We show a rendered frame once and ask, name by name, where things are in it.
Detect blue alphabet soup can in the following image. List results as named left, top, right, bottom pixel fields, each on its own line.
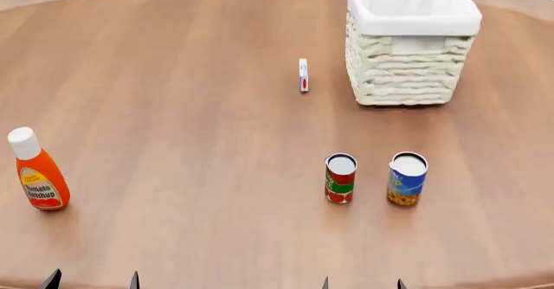
left=386, top=151, right=429, bottom=207

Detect white cream cheese box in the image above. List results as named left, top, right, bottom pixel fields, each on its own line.
left=298, top=58, right=310, bottom=93

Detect white lined wicker basket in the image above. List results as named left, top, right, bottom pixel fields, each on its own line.
left=345, top=0, right=483, bottom=107

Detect orange tomato ketchup bottle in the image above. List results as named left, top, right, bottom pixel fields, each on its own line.
left=7, top=125, right=71, bottom=211

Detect red green tomato sauce can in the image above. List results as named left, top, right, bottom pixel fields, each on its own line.
left=324, top=151, right=358, bottom=205

